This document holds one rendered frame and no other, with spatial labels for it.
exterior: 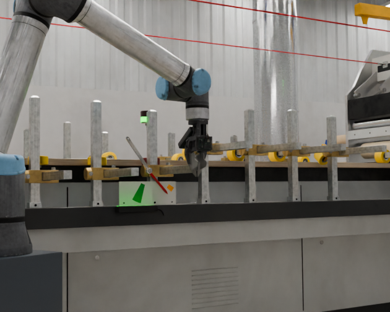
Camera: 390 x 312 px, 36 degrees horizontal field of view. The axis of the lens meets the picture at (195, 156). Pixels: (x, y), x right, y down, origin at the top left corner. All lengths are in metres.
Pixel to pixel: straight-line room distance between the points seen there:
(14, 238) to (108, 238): 0.90
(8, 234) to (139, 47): 0.74
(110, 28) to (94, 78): 8.07
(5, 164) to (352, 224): 2.02
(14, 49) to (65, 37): 8.15
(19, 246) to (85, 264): 1.06
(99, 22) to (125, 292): 1.32
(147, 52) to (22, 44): 0.39
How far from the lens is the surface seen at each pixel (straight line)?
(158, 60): 2.01
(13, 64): 1.90
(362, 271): 3.54
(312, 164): 3.21
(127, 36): 1.95
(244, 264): 3.04
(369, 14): 6.77
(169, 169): 2.47
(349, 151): 3.06
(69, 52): 10.01
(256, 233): 2.83
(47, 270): 1.67
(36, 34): 1.94
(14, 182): 1.65
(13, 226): 1.65
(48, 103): 9.77
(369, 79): 5.08
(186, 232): 2.64
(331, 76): 12.11
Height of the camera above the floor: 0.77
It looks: 3 degrees up
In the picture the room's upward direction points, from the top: 1 degrees counter-clockwise
